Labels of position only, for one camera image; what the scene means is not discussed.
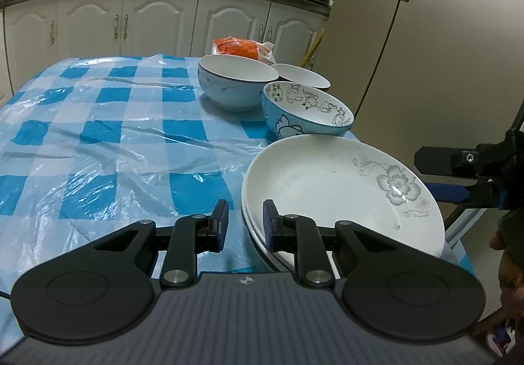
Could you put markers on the white bowl purple rim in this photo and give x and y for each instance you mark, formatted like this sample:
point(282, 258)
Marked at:
point(235, 84)

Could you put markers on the blue checked plastic tablecloth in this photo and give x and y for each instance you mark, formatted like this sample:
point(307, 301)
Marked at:
point(102, 123)

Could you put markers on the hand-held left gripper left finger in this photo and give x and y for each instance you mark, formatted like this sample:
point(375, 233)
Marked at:
point(223, 221)

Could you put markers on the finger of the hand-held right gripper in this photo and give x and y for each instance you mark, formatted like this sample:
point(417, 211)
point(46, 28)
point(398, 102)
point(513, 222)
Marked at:
point(446, 193)
point(434, 162)

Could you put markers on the blue and white shoe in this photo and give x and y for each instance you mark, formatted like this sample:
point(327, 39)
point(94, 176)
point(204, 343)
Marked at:
point(501, 342)

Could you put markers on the row of white cabinet doors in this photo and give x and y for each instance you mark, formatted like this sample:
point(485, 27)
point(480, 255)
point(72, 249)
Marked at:
point(143, 21)

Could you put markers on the white plate grey flower print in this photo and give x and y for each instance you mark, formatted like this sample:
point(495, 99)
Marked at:
point(339, 189)

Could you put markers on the white metal chair frame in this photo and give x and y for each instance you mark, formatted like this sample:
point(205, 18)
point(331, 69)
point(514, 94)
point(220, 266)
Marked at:
point(462, 221)

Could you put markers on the white bowl dark red outside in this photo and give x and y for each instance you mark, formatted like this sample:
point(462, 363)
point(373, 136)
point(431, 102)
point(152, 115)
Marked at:
point(305, 78)

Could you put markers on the white plate grey cloud print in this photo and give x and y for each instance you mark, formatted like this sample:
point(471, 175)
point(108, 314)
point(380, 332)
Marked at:
point(247, 221)

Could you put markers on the orange plastic packet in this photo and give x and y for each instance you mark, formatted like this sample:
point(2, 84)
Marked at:
point(241, 46)

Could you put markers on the person's right hand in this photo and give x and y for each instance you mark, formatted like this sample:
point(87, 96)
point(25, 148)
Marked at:
point(507, 279)

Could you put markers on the blue cartoon print bowl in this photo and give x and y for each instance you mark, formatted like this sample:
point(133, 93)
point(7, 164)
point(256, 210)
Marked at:
point(307, 111)

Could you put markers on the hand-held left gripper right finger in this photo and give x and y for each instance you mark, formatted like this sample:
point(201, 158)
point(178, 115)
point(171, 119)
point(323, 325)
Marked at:
point(268, 221)

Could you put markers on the beige refrigerator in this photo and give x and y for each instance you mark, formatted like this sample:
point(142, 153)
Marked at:
point(409, 62)

